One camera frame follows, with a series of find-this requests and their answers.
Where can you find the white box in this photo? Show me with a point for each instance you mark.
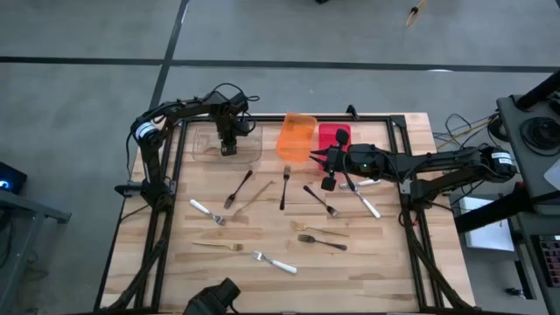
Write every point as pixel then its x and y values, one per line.
pixel 490 232

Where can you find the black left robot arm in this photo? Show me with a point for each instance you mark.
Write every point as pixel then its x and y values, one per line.
pixel 149 166

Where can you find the pink plastic bin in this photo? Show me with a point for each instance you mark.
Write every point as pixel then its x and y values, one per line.
pixel 324 137

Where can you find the black box with blue light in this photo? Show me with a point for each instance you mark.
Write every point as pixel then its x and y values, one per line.
pixel 11 177

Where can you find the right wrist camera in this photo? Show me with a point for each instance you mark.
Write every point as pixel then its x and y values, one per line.
pixel 359 156

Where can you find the black tube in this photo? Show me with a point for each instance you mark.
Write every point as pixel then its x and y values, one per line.
pixel 538 91

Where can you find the black metal rig frame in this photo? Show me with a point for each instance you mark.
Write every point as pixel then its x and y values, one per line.
pixel 372 118

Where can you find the black angular device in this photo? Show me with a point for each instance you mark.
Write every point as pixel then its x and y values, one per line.
pixel 214 297

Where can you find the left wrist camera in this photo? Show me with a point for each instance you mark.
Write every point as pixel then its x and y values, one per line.
pixel 245 127

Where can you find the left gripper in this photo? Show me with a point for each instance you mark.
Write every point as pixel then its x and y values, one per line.
pixel 228 131

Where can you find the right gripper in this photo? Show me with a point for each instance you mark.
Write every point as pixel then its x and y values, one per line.
pixel 334 162

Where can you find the dark grey equipment rack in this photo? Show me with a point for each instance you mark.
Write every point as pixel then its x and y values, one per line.
pixel 527 227

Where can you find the dark metal fork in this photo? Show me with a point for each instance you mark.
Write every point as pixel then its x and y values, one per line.
pixel 282 205
pixel 228 203
pixel 305 239
pixel 334 212

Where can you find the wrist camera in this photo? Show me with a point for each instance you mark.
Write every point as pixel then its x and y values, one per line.
pixel 245 127
pixel 359 156

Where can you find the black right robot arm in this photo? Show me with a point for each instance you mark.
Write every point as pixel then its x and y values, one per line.
pixel 437 162

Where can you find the gold fork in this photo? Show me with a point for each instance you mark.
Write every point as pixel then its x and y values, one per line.
pixel 298 226
pixel 236 247
pixel 236 214

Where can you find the white paper sheet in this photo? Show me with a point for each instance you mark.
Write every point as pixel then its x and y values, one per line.
pixel 555 175

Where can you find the grey equipment cart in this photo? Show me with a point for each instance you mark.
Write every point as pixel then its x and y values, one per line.
pixel 512 131

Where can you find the orange plastic bin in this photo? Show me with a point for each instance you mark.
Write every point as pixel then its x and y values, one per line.
pixel 295 137

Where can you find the small black floor item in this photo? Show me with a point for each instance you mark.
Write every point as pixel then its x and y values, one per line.
pixel 514 292

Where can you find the grey metal bracket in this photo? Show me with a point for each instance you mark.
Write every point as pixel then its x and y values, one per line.
pixel 171 187
pixel 404 187

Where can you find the black table clamp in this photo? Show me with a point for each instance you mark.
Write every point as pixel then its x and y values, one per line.
pixel 352 111
pixel 127 189

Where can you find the black support beam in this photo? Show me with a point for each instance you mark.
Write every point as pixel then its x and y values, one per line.
pixel 490 212

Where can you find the clear plastic bin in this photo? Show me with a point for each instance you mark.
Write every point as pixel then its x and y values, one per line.
pixel 203 146

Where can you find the grey metal stand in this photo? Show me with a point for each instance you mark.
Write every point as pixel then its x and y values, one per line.
pixel 35 206

